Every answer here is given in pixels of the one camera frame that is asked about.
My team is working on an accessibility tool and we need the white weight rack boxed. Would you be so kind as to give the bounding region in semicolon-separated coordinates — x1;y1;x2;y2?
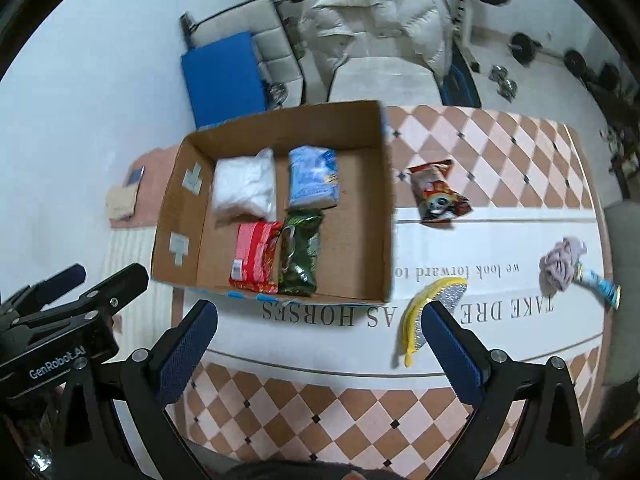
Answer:
451;0;487;52

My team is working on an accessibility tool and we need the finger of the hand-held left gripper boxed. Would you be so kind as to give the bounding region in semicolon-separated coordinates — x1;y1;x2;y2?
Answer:
15;262;87;307
65;262;151;322

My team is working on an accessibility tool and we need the black and blue mat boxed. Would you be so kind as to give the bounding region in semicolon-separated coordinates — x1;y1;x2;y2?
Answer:
439;44;484;109

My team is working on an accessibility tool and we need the light blue printed tube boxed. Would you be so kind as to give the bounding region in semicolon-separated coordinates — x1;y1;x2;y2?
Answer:
572;265;622;310

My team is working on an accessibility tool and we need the beige cloth with phone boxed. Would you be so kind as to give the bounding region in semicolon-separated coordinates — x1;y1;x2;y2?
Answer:
104;185;139;220

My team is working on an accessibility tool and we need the yellow and silver scrub sponge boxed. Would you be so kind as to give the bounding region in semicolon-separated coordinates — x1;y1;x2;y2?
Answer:
395;277;471;369

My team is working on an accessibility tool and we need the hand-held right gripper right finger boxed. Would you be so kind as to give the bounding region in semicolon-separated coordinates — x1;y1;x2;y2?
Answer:
421;302;587;480

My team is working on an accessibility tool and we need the white puffer jacket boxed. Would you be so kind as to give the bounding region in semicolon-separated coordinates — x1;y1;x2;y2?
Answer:
298;0;454;84

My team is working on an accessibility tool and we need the red snack packet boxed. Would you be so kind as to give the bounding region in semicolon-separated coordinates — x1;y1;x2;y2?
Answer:
405;158;474;225

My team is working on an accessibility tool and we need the brown cardboard box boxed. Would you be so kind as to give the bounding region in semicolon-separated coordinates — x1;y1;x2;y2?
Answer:
150;100;399;307

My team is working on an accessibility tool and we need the checkered printed tablecloth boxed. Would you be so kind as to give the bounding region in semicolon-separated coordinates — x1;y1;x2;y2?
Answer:
169;104;615;480

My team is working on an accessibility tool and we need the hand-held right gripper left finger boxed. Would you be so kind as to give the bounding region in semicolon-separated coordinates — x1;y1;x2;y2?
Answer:
62;299;220;480

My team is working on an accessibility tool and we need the beige armchair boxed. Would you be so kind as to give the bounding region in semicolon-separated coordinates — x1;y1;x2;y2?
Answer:
305;0;443;107

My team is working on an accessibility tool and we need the dark green packet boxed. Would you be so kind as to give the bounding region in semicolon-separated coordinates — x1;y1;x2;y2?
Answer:
276;208;325;297

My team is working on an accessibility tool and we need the beige cushioned bench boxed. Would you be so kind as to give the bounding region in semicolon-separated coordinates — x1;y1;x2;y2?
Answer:
191;0;307;107

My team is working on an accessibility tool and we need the red striped packet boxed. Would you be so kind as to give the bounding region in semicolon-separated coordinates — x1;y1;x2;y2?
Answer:
228;220;284;295

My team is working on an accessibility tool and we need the blue foam mat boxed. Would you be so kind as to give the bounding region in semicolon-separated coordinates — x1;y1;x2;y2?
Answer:
180;31;269;129

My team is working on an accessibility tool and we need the black dumbbell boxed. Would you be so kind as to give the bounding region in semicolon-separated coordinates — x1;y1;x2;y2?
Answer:
562;49;622;92

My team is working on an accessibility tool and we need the blue tissue pack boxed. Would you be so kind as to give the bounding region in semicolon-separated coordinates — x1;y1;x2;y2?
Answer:
287;145;342;210

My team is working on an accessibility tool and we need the white cotton packet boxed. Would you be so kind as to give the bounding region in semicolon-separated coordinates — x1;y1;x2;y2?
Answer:
210;148;279;227

